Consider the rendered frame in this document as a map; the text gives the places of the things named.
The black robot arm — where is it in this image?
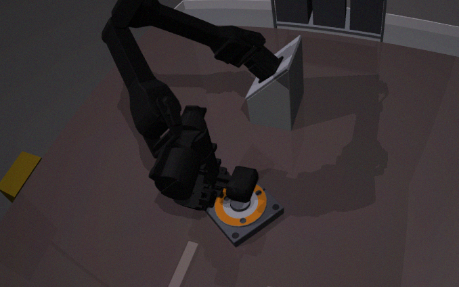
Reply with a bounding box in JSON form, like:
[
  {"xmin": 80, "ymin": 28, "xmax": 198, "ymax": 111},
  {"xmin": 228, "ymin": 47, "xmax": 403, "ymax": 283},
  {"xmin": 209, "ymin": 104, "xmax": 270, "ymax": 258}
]
[{"xmin": 102, "ymin": 0, "xmax": 283, "ymax": 211}]

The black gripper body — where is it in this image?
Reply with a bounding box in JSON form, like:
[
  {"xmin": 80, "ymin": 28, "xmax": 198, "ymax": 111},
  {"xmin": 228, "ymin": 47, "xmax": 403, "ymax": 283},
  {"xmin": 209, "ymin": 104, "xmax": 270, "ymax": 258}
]
[{"xmin": 200, "ymin": 143, "xmax": 259, "ymax": 203}]

